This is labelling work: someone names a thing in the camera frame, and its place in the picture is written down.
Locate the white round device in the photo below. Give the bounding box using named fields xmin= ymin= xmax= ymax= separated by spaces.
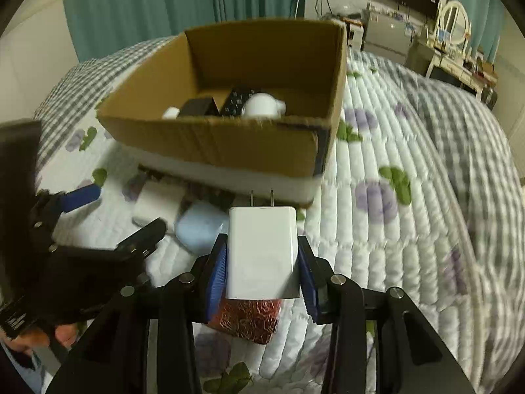
xmin=241 ymin=93 xmax=287 ymax=119

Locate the black patterned case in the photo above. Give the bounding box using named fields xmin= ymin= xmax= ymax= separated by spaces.
xmin=217 ymin=86 xmax=258 ymax=118

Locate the grey checked blanket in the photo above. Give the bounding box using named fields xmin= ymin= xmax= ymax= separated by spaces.
xmin=33 ymin=35 xmax=525 ymax=394

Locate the person's left forearm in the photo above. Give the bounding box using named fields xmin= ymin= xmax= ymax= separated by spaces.
xmin=0 ymin=337 xmax=56 ymax=394

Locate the teal curtain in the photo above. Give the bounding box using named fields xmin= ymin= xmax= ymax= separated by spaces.
xmin=58 ymin=0 xmax=307 ymax=64

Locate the silver cabinet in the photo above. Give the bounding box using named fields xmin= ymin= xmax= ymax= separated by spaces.
xmin=361 ymin=6 xmax=429 ymax=65

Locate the small black box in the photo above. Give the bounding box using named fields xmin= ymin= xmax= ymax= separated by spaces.
xmin=177 ymin=96 xmax=221 ymax=119

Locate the white dressing table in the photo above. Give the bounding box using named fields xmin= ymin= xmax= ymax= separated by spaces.
xmin=424 ymin=33 xmax=499 ymax=103

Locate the person's left hand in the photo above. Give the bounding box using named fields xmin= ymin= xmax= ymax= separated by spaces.
xmin=16 ymin=321 xmax=88 ymax=351

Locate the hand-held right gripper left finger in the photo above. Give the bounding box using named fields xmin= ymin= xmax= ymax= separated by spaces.
xmin=45 ymin=233 xmax=229 ymax=394

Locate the white floral quilt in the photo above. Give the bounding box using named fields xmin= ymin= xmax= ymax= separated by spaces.
xmin=35 ymin=37 xmax=493 ymax=394

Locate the brown cardboard box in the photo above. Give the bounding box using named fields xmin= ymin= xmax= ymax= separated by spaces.
xmin=96 ymin=17 xmax=349 ymax=210

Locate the white charger plug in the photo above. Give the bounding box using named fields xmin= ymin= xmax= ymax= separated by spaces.
xmin=225 ymin=189 xmax=297 ymax=301

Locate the white oval mirror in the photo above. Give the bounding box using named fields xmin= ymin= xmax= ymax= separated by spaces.
xmin=435 ymin=1 xmax=472 ymax=48

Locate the red foil wrapped block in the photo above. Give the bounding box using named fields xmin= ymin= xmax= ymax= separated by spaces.
xmin=208 ymin=297 xmax=284 ymax=345

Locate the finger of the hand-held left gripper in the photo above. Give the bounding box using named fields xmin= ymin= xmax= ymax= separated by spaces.
xmin=31 ymin=184 xmax=103 ymax=255
xmin=39 ymin=218 xmax=168 ymax=325

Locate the light blue case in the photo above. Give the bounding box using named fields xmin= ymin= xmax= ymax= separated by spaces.
xmin=174 ymin=200 xmax=229 ymax=258

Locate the white square adapter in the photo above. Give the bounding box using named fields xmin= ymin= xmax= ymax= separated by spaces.
xmin=131 ymin=181 xmax=187 ymax=236

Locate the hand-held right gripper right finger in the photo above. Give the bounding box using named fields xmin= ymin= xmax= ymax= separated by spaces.
xmin=297 ymin=235 xmax=476 ymax=394

